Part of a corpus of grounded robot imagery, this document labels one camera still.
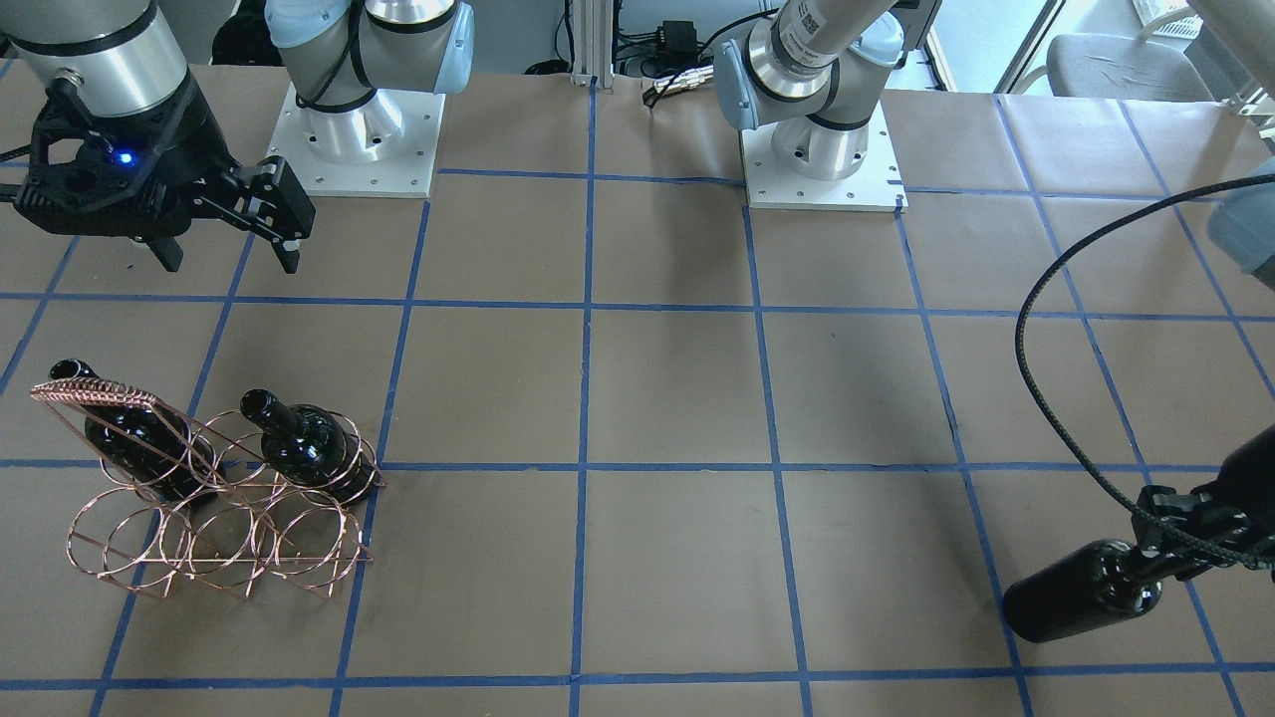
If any dark wine bottle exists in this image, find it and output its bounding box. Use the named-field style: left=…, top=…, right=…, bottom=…
left=1001, top=540, right=1162, bottom=643

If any dark wine bottle rack inner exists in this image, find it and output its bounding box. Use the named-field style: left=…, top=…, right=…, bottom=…
left=240, top=387, right=377, bottom=508

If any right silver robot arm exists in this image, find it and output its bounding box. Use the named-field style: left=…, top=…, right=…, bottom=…
left=3, top=1, right=476, bottom=274

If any dark wine bottle rack end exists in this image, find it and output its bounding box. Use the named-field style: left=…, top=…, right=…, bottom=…
left=83, top=403, right=215, bottom=512

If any black power adapter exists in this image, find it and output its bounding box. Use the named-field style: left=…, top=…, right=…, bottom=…
left=655, top=19, right=697, bottom=60

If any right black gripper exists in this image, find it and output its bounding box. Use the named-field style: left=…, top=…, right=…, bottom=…
left=14, top=77, right=316, bottom=274

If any aluminium frame post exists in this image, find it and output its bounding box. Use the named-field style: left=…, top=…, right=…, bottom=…
left=567, top=0, right=618, bottom=94

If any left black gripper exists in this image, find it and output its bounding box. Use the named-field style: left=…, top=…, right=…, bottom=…
left=1131, top=426, right=1274, bottom=583

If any copper wire wine rack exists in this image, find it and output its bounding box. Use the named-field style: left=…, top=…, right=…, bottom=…
left=29, top=378, right=375, bottom=600

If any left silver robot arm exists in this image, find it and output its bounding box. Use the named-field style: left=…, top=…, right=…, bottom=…
left=713, top=1, right=1272, bottom=572

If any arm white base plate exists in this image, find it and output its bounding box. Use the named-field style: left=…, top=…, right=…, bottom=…
left=268, top=85, right=449, bottom=199
left=740, top=105, right=909, bottom=213

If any grey office chair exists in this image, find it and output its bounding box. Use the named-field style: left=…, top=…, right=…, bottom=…
left=1046, top=33, right=1214, bottom=102

